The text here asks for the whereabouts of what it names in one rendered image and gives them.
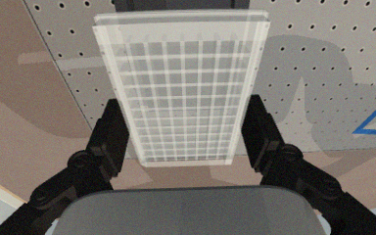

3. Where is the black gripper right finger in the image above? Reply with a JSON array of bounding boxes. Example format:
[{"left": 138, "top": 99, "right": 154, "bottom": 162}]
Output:
[{"left": 241, "top": 95, "right": 376, "bottom": 235}]

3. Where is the blue tape outline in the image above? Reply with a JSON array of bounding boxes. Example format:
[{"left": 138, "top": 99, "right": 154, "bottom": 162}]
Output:
[{"left": 353, "top": 111, "right": 376, "bottom": 134}]

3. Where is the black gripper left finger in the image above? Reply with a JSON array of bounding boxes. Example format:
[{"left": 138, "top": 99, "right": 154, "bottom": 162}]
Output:
[{"left": 0, "top": 99, "right": 129, "bottom": 235}]

